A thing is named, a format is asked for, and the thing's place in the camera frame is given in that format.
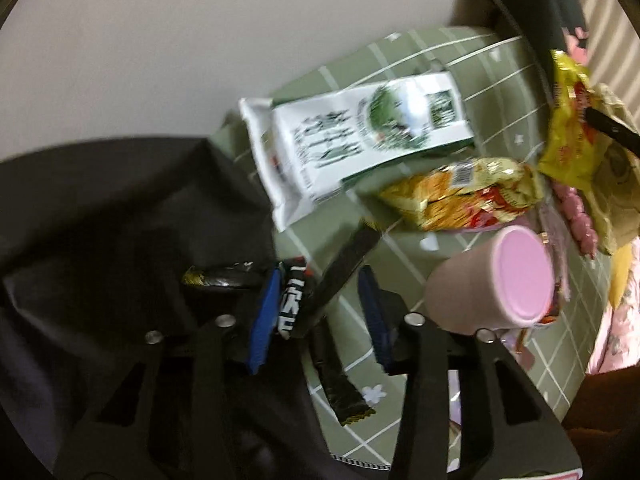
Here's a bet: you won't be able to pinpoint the yellow chips bag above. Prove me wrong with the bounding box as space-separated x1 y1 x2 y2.
537 50 606 192

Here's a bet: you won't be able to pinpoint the small black wrapper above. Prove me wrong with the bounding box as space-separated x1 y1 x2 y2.
307 318 375 426

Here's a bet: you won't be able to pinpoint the pink cylindrical cup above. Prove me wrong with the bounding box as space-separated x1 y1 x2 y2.
424 226 554 335

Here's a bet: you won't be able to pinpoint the pink sausage string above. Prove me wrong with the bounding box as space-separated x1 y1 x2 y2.
552 179 599 260

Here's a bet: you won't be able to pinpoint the beige paper bag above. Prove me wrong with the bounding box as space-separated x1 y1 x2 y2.
585 82 639 255

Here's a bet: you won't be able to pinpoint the black pillow pink dots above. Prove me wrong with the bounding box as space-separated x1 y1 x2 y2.
474 0 591 82

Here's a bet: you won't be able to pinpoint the green checkered bed sheet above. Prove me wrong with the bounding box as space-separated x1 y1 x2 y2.
273 26 611 472

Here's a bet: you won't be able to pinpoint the yellow red noodle packet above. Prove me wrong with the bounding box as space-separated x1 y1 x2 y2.
378 157 544 232

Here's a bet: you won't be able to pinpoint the white green snack package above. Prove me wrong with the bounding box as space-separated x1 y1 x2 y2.
239 72 474 232

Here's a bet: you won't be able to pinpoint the black trash bag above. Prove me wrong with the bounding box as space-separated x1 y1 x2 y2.
1 138 349 479

